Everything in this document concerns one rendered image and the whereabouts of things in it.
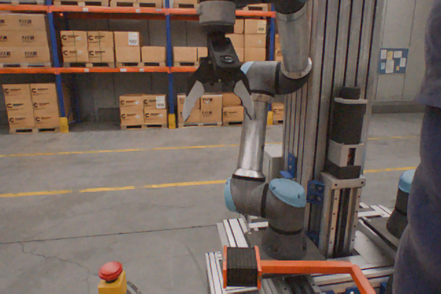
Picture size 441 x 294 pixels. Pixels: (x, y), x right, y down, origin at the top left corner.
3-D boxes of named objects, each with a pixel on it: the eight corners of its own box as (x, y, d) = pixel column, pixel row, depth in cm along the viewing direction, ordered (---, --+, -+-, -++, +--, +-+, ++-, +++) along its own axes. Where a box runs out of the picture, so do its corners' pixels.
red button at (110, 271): (96, 287, 80) (94, 276, 80) (104, 270, 87) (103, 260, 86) (120, 286, 81) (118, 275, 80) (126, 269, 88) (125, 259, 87)
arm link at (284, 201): (302, 235, 83) (306, 194, 80) (259, 226, 88) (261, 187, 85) (305, 215, 94) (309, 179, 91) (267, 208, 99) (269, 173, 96)
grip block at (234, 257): (222, 288, 59) (222, 269, 58) (223, 261, 68) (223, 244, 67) (260, 289, 59) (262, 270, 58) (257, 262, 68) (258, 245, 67)
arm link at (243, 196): (262, 222, 85) (280, 54, 91) (218, 213, 90) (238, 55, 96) (269, 216, 97) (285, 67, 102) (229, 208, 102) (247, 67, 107)
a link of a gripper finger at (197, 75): (198, 104, 59) (221, 71, 58) (198, 105, 57) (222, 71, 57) (180, 91, 58) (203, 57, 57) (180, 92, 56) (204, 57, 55)
